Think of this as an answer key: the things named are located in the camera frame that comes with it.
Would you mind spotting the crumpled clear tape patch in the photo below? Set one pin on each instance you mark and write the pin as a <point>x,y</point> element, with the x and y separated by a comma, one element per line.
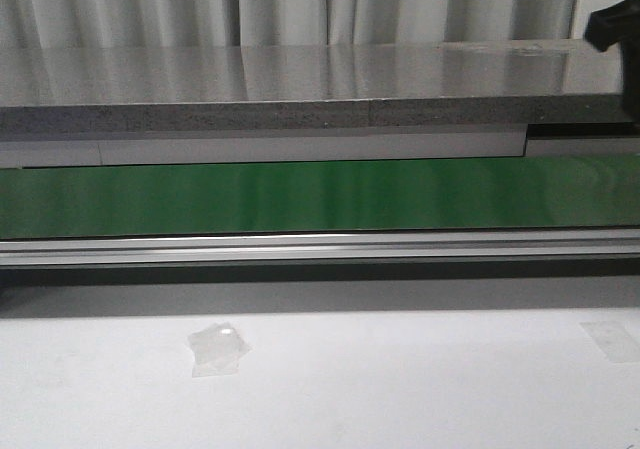
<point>217,350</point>

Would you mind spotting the flat clear tape strip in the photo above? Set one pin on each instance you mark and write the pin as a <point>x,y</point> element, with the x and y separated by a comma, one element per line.
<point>618,345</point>

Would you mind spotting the white pleated curtain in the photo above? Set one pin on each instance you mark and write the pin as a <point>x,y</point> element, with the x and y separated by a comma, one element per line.
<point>48,24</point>

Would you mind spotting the aluminium conveyor side rail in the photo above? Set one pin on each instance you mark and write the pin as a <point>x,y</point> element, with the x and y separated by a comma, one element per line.
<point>352,246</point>

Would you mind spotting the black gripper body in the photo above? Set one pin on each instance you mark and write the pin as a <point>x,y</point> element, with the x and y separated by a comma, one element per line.
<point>618,25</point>

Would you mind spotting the green conveyor belt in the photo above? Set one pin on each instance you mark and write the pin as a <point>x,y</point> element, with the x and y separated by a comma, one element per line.
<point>327,196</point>

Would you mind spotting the grey panel under slab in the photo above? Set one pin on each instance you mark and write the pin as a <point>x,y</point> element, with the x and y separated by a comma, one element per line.
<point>365,143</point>

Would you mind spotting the grey granite slab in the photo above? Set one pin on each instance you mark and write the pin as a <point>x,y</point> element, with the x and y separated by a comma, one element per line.
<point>137,91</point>

